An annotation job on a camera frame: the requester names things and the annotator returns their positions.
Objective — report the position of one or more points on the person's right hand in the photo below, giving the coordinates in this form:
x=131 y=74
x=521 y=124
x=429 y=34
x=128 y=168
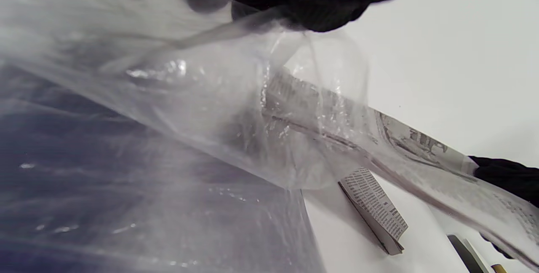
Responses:
x=513 y=178

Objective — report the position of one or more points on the blue folder with clear sleeves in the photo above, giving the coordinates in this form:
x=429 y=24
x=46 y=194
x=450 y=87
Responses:
x=126 y=159

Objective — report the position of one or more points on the newspaper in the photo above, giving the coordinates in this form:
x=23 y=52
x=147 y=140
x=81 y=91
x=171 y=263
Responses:
x=421 y=146
x=374 y=205

